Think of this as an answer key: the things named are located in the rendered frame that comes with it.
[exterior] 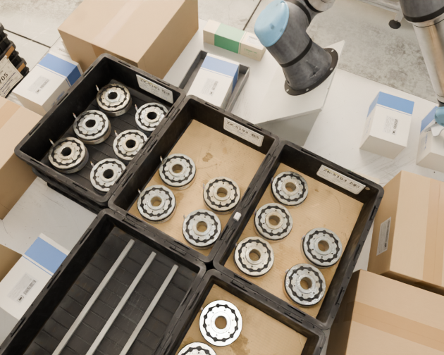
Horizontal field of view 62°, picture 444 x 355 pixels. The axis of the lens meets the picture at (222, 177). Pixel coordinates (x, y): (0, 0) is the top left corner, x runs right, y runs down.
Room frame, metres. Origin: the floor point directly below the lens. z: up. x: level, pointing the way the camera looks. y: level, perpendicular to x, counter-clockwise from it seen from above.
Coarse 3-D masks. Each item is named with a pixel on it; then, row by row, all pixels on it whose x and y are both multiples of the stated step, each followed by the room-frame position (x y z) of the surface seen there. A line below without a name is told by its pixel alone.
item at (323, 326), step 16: (288, 144) 0.51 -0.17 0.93; (272, 160) 0.46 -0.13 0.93; (320, 160) 0.47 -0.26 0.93; (352, 176) 0.43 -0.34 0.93; (256, 192) 0.37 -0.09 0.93; (368, 224) 0.31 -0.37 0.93; (224, 240) 0.23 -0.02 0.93; (352, 256) 0.22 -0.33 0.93; (224, 272) 0.16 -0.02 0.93; (352, 272) 0.18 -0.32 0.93; (256, 288) 0.13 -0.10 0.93; (288, 304) 0.10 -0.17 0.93; (336, 304) 0.11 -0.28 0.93
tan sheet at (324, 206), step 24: (288, 168) 0.49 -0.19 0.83; (264, 192) 0.41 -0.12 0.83; (312, 192) 0.42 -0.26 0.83; (336, 192) 0.43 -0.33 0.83; (312, 216) 0.35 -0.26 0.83; (336, 216) 0.36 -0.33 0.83; (240, 240) 0.27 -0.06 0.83; (288, 240) 0.28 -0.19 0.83; (288, 264) 0.21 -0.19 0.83; (336, 264) 0.22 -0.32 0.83; (264, 288) 0.15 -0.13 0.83; (312, 312) 0.10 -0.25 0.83
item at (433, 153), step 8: (432, 112) 0.78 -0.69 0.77; (424, 120) 0.78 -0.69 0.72; (432, 120) 0.74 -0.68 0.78; (424, 128) 0.74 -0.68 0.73; (424, 136) 0.71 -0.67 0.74; (432, 136) 0.67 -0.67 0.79; (440, 136) 0.68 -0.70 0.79; (424, 144) 0.67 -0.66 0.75; (432, 144) 0.64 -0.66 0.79; (440, 144) 0.64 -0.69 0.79; (424, 152) 0.63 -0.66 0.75; (432, 152) 0.61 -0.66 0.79; (440, 152) 0.62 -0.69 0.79; (424, 160) 0.61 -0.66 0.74; (432, 160) 0.61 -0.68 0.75; (440, 160) 0.60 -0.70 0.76; (432, 168) 0.60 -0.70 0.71; (440, 168) 0.60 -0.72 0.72
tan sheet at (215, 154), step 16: (192, 128) 0.60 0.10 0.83; (208, 128) 0.61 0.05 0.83; (176, 144) 0.54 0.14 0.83; (192, 144) 0.55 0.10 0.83; (208, 144) 0.55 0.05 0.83; (224, 144) 0.55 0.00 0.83; (240, 144) 0.56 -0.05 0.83; (192, 160) 0.49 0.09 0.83; (208, 160) 0.50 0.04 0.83; (224, 160) 0.50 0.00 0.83; (240, 160) 0.51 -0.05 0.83; (256, 160) 0.51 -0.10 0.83; (208, 176) 0.45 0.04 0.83; (224, 176) 0.45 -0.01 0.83; (240, 176) 0.45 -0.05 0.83; (176, 192) 0.39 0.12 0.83; (192, 192) 0.39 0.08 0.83; (240, 192) 0.40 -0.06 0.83; (176, 208) 0.34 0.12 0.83; (192, 208) 0.34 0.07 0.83; (160, 224) 0.29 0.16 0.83; (176, 224) 0.30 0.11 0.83; (224, 224) 0.31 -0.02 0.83
